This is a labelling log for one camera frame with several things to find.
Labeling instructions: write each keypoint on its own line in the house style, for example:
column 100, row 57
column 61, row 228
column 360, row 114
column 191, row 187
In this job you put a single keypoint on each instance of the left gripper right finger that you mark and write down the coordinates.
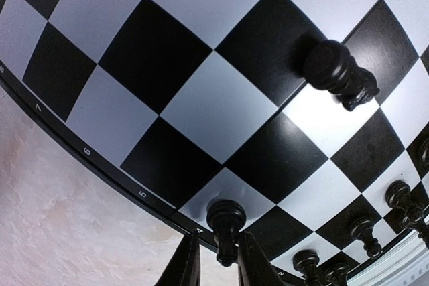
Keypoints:
column 253, row 266

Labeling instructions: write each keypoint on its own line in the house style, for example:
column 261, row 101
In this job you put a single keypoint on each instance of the black grey chess board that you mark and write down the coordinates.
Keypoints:
column 175, row 103

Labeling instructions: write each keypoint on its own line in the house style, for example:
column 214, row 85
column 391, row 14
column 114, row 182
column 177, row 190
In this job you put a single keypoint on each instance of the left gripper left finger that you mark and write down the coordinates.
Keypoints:
column 183, row 268

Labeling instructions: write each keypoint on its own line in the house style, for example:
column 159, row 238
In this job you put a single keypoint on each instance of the black chess piece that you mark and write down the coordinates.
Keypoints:
column 422, row 152
column 398, row 197
column 331, row 67
column 306, row 262
column 226, row 218
column 337, row 274
column 362, row 229

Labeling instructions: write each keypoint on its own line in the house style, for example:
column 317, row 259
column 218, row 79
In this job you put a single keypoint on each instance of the front aluminium rail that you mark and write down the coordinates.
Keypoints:
column 404, row 259

